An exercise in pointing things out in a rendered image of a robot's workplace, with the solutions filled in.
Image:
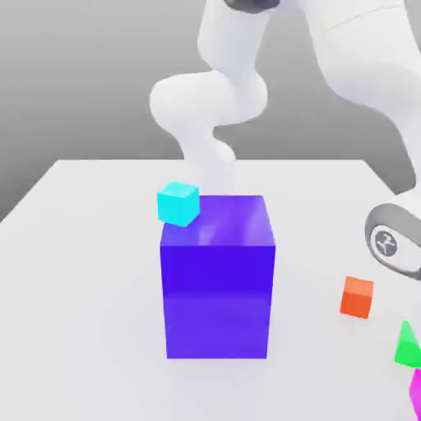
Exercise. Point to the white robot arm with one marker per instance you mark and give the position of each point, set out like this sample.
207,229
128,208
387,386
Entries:
227,92

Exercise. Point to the small cyan cube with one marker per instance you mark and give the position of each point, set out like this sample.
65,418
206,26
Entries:
177,205

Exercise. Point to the small orange cube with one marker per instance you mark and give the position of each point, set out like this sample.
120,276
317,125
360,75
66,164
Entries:
356,299

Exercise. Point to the small green cube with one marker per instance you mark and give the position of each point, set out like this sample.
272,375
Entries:
408,348

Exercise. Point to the small magenta cube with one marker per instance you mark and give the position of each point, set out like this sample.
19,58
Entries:
416,391

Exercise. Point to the large purple box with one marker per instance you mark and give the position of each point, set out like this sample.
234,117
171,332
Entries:
217,296

